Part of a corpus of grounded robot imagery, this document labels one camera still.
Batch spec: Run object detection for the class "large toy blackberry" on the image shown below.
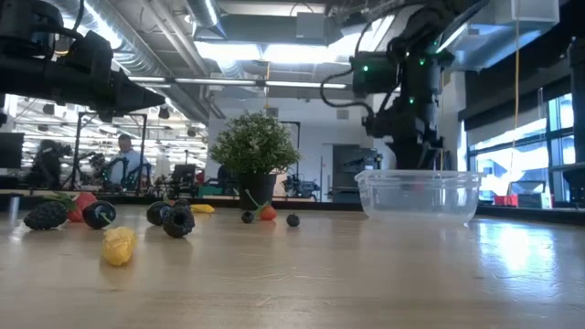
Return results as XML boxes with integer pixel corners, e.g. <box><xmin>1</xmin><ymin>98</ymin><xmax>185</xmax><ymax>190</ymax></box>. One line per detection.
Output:
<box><xmin>22</xmin><ymin>200</ymin><xmax>69</xmax><ymax>231</ymax></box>

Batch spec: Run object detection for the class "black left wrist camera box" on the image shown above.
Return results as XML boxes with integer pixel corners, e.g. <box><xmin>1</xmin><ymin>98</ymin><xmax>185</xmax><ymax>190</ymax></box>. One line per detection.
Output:
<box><xmin>63</xmin><ymin>30</ymin><xmax>114</xmax><ymax>77</ymax></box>

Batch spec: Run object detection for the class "silver metal post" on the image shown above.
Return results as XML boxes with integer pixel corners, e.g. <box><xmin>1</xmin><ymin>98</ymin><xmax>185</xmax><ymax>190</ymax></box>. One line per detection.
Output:
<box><xmin>7</xmin><ymin>193</ymin><xmax>22</xmax><ymax>226</ymax></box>

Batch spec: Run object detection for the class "ceiling light strip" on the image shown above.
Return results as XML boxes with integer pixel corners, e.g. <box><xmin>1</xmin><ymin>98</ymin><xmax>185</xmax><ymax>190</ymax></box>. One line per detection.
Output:
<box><xmin>127</xmin><ymin>75</ymin><xmax>349</xmax><ymax>90</ymax></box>

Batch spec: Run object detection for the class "grey box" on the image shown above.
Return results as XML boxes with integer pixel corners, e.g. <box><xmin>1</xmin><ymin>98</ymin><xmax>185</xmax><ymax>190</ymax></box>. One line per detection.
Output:
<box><xmin>508</xmin><ymin>179</ymin><xmax>555</xmax><ymax>209</ymax></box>

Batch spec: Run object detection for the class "dark toy plum green stem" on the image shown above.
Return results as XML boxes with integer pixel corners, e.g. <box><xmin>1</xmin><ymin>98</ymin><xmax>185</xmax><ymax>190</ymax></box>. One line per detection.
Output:
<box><xmin>81</xmin><ymin>199</ymin><xmax>118</xmax><ymax>230</ymax></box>

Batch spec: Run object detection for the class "person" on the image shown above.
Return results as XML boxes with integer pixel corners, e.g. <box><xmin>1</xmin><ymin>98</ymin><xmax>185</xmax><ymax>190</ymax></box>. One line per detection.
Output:
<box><xmin>108</xmin><ymin>133</ymin><xmax>151</xmax><ymax>189</ymax></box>

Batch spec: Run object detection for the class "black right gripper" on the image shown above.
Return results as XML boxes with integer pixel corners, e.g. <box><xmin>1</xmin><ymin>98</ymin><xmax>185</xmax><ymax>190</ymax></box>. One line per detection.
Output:
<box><xmin>362</xmin><ymin>101</ymin><xmax>445</xmax><ymax>172</ymax></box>

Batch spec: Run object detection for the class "clear plastic tupperware container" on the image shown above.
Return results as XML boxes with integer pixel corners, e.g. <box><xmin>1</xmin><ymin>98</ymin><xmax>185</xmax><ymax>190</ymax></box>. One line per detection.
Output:
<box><xmin>354</xmin><ymin>168</ymin><xmax>486</xmax><ymax>226</ymax></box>

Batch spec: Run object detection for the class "black frame post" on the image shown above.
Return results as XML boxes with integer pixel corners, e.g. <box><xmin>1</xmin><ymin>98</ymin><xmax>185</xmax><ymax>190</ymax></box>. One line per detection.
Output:
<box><xmin>566</xmin><ymin>36</ymin><xmax>585</xmax><ymax>207</ymax></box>

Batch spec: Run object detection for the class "red toy strawberry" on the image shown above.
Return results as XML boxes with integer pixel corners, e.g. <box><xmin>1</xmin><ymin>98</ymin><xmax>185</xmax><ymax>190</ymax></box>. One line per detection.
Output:
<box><xmin>45</xmin><ymin>190</ymin><xmax>100</xmax><ymax>224</ymax></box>

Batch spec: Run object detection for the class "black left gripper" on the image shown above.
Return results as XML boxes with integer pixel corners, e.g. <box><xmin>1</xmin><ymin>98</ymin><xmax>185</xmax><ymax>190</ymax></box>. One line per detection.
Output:
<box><xmin>43</xmin><ymin>58</ymin><xmax>166</xmax><ymax>123</ymax></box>

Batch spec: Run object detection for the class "large silver ceiling duct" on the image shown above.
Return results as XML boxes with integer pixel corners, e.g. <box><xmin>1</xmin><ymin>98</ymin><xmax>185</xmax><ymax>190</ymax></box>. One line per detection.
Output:
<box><xmin>45</xmin><ymin>0</ymin><xmax>211</xmax><ymax>122</ymax></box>

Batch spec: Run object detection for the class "green bin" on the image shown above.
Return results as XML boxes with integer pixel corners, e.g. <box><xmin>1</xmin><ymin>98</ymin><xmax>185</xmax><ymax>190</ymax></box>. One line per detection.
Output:
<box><xmin>197</xmin><ymin>184</ymin><xmax>225</xmax><ymax>198</ymax></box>

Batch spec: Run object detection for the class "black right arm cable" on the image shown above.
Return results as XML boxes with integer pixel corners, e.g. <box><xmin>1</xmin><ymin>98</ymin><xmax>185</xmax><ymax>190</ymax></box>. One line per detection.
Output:
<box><xmin>318</xmin><ymin>67</ymin><xmax>377</xmax><ymax>116</ymax></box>

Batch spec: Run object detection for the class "red toy tomato with stem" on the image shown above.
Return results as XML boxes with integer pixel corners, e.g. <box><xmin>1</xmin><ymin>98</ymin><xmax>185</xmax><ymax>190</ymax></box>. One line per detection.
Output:
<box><xmin>244</xmin><ymin>188</ymin><xmax>279</xmax><ymax>222</ymax></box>

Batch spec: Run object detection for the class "green plant in black pot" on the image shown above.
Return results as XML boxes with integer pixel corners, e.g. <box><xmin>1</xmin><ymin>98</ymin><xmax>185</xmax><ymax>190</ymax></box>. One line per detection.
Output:
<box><xmin>208</xmin><ymin>111</ymin><xmax>303</xmax><ymax>211</ymax></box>

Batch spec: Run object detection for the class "black cabinet machine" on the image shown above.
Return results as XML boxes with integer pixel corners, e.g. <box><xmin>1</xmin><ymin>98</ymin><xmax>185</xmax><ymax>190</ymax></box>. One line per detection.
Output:
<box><xmin>331</xmin><ymin>143</ymin><xmax>384</xmax><ymax>204</ymax></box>

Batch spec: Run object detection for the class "black monitor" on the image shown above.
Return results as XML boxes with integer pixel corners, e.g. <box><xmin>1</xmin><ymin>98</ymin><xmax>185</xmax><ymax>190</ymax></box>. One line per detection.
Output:
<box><xmin>0</xmin><ymin>132</ymin><xmax>26</xmax><ymax>169</ymax></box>

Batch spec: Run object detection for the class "grey ceiling unit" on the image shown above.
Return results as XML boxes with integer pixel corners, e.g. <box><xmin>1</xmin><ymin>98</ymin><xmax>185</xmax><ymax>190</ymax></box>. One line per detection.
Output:
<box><xmin>295</xmin><ymin>11</ymin><xmax>327</xmax><ymax>40</ymax></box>

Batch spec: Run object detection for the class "background black robot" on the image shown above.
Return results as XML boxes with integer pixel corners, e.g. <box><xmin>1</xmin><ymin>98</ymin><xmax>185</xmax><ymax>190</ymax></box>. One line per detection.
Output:
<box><xmin>282</xmin><ymin>173</ymin><xmax>322</xmax><ymax>201</ymax></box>

